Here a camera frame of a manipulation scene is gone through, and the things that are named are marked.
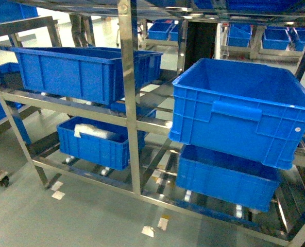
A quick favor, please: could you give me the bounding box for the steel shelf rack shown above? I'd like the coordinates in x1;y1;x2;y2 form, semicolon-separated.
0;1;305;246

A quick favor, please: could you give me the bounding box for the long blue shelf crate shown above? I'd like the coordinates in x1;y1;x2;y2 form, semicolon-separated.
10;46;164;105

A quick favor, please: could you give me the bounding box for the large blue shelf crate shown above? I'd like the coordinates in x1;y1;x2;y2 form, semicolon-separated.
168;59;305;170

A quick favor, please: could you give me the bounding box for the small blue crate lower left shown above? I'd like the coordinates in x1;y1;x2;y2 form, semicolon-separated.
56;116;146;171

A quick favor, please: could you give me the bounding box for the white wrapped roll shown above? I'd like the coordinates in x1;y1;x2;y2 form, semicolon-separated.
74;123;122;141

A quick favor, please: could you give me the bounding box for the blue crate under large crate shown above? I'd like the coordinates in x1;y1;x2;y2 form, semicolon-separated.
176;145;281;212

